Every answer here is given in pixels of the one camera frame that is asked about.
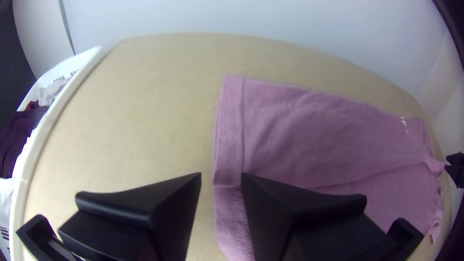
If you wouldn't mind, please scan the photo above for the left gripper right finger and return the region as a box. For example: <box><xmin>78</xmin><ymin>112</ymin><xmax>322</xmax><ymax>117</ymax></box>
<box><xmin>240</xmin><ymin>172</ymin><xmax>392</xmax><ymax>261</ymax></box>

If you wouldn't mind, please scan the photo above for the heap of clothes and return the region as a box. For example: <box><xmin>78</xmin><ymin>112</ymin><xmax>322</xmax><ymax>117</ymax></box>
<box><xmin>0</xmin><ymin>71</ymin><xmax>79</xmax><ymax>240</ymax></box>

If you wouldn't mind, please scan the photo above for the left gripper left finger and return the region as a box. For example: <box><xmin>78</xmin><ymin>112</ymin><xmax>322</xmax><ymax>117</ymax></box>
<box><xmin>57</xmin><ymin>172</ymin><xmax>202</xmax><ymax>261</ymax></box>

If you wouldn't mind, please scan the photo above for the white laundry basket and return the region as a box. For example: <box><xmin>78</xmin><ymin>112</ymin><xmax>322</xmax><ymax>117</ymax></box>
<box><xmin>7</xmin><ymin>44</ymin><xmax>112</xmax><ymax>261</ymax></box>

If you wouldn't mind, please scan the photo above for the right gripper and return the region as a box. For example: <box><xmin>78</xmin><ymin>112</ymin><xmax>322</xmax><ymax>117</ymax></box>
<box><xmin>445</xmin><ymin>151</ymin><xmax>464</xmax><ymax>189</ymax></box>

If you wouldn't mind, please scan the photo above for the mauve t-shirt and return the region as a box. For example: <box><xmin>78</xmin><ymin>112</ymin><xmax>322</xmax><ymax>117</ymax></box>
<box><xmin>212</xmin><ymin>74</ymin><xmax>448</xmax><ymax>261</ymax></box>

